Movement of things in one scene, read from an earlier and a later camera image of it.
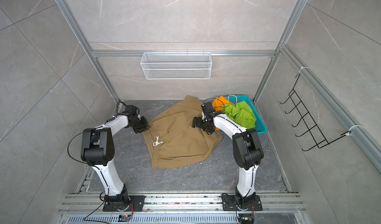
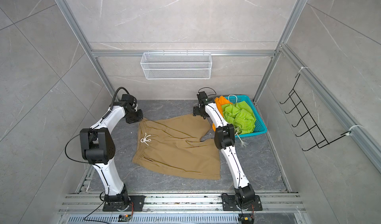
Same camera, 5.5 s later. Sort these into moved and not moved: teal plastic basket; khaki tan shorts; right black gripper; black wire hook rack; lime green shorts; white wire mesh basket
Moved: right black gripper; khaki tan shorts
Not moved: lime green shorts; teal plastic basket; black wire hook rack; white wire mesh basket
